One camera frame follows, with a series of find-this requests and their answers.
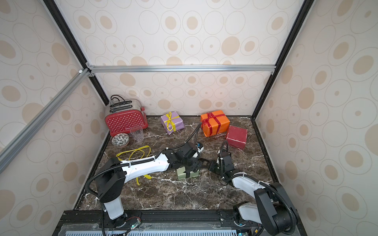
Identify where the green gift box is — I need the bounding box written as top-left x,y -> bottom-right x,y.
176,167 -> 200,180

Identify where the black ribbon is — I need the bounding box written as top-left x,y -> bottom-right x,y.
177,167 -> 199,180

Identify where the dark red gift box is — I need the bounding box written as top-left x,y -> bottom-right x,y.
225,125 -> 248,149

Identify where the yellow ribbon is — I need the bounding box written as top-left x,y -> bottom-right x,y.
164,112 -> 180,131
115,145 -> 153,186

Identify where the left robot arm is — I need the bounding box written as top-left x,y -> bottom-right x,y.
85,124 -> 203,220

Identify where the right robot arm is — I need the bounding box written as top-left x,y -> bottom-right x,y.
199,141 -> 299,236

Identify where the yellow ribbon on purple box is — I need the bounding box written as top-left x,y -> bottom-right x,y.
164,112 -> 180,131

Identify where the purple gift box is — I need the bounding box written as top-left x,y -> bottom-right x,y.
160,112 -> 185,135

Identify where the orange gift box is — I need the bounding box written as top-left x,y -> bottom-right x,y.
200,110 -> 231,138

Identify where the red ribbon on orange box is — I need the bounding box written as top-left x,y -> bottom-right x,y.
202,112 -> 226,136

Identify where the clear plastic cup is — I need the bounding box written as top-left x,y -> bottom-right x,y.
130,126 -> 144,142

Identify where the patterned ceramic bowl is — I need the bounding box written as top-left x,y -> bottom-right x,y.
111,133 -> 130,148

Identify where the red polka dot toaster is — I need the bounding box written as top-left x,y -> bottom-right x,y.
105,94 -> 148,137

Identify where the horizontal aluminium bar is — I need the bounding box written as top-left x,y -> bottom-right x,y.
89,65 -> 276,73

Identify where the diagonal aluminium bar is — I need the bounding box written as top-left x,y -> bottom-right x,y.
1,68 -> 90,172

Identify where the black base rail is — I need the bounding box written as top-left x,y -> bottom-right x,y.
53,210 -> 268,236

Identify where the black frame post right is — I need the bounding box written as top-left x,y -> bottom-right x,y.
251,0 -> 315,121

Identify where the black frame post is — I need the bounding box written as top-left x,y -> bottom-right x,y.
42,0 -> 109,105
251,0 -> 315,121

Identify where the black frame post left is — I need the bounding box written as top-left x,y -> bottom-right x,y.
42,0 -> 109,105

